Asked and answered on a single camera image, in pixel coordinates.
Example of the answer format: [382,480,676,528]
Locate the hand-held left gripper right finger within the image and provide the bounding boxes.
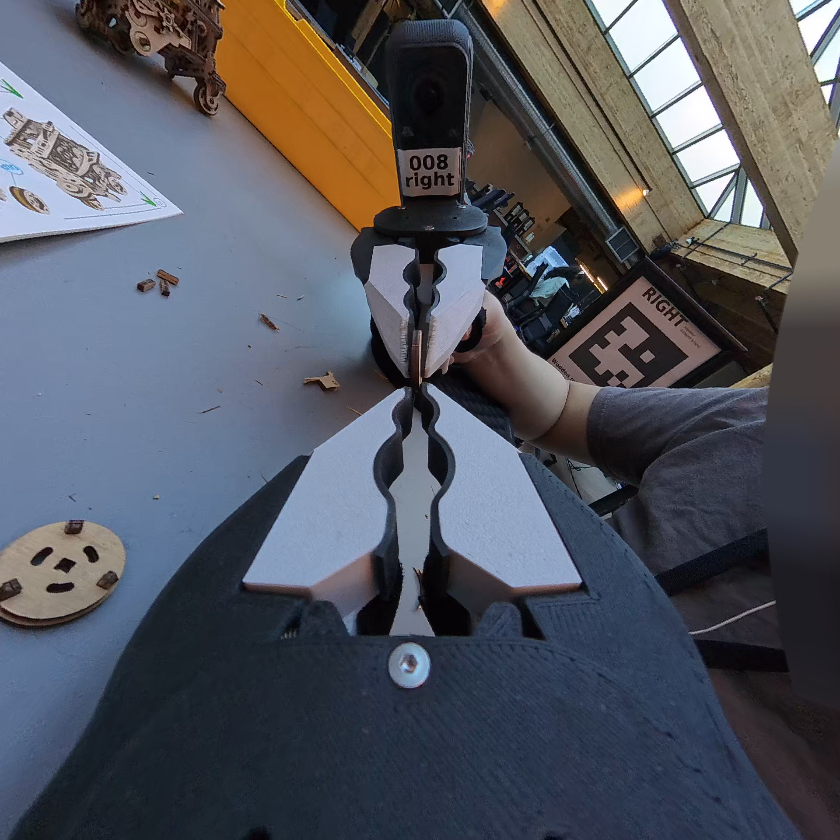
[420,385,584,635]

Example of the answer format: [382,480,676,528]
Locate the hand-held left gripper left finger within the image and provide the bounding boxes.
[243,387,417,636]

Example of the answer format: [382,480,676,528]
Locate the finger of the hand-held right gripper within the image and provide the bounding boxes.
[423,246,487,379]
[365,246,420,382]

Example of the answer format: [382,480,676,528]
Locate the person's right forearm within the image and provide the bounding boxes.
[453,292,601,460]

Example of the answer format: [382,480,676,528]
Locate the grey desk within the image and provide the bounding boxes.
[0,0,447,821]

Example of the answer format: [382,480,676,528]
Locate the yellow storage bin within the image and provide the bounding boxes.
[215,0,404,231]

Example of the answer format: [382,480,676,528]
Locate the framed marker sign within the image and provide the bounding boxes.
[546,259,747,389]

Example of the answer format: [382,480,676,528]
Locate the person's dark shirt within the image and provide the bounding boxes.
[586,386,840,840]

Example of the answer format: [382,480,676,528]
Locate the slotted wooden disc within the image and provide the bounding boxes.
[0,520,127,628]

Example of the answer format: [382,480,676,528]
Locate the skylight window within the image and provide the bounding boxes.
[583,0,840,228]

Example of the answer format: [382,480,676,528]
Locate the assembled wooden model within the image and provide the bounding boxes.
[74,0,228,118]

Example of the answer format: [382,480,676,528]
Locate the open instruction booklet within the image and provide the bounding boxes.
[0,62,185,244]

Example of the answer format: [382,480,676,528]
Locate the black strap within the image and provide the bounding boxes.
[655,528,790,673]

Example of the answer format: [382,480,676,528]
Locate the thin white cable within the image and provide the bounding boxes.
[689,600,778,636]

